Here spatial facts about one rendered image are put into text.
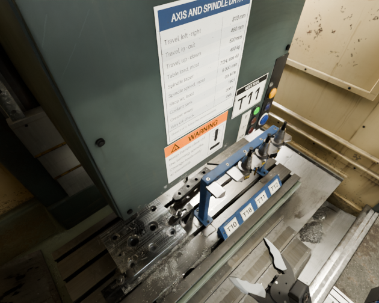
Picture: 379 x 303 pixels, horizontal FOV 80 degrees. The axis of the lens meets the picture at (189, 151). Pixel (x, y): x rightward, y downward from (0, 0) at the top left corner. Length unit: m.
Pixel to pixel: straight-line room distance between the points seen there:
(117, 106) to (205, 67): 0.14
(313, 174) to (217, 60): 1.28
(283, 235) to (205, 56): 1.19
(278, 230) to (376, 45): 0.96
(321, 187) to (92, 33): 1.45
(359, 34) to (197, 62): 0.97
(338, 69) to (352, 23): 0.19
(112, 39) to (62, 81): 0.06
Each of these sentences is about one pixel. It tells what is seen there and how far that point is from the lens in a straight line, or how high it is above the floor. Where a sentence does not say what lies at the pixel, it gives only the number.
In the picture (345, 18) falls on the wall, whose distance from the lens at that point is 1.24.
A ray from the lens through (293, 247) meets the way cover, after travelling 1.42.
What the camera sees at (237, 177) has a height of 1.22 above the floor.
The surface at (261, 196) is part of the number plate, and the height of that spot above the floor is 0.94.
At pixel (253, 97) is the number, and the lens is 0.51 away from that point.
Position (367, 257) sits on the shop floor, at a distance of 2.49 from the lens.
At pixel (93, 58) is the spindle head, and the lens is 0.25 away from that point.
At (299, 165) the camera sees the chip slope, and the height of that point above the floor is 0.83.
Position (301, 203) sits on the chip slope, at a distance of 1.50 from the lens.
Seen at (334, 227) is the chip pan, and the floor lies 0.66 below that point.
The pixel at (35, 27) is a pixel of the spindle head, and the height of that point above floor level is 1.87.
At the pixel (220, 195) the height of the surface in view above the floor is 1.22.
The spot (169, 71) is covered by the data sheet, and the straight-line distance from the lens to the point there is 0.30.
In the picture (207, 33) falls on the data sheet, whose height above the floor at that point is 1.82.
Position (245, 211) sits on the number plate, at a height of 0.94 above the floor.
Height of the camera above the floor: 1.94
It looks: 49 degrees down
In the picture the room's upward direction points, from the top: straight up
